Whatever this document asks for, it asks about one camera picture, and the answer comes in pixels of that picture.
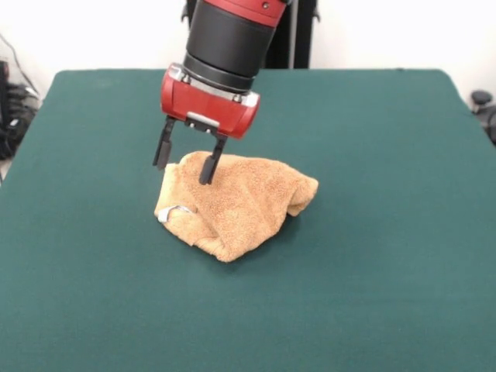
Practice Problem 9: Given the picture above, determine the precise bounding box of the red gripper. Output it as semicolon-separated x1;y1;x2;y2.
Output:
151;67;261;186

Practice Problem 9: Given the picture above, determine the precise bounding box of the orange terry towel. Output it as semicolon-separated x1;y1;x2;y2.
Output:
153;150;321;264

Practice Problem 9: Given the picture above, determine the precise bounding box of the dark green table cloth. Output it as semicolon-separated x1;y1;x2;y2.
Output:
0;68;496;372

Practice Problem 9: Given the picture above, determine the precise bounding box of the black chair base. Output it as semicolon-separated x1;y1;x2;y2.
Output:
470;89;496;146

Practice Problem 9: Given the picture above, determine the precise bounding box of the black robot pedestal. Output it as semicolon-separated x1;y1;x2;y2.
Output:
180;0;322;71

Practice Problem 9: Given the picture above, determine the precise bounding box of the black equipment with cables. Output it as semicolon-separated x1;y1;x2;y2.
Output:
0;57;42;160

